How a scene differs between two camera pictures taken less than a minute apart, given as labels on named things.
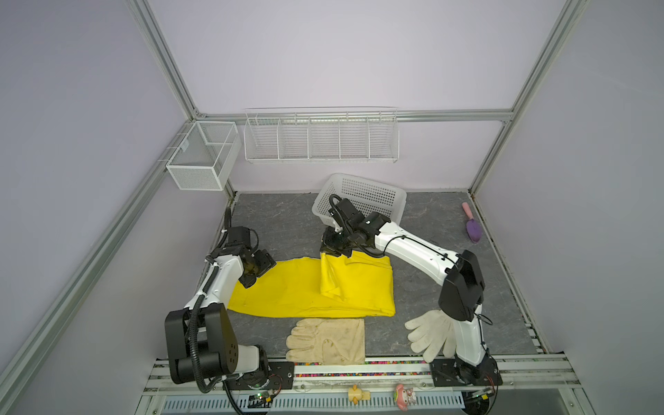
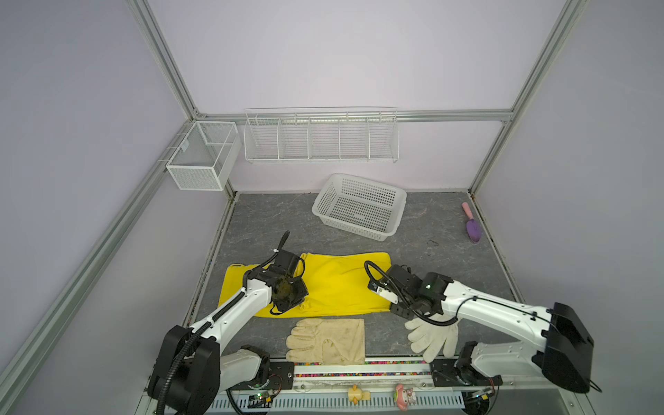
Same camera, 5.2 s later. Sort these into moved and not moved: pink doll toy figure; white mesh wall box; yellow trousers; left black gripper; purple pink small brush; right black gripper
Moved: right black gripper; left black gripper
Not moved: pink doll toy figure; white mesh wall box; yellow trousers; purple pink small brush
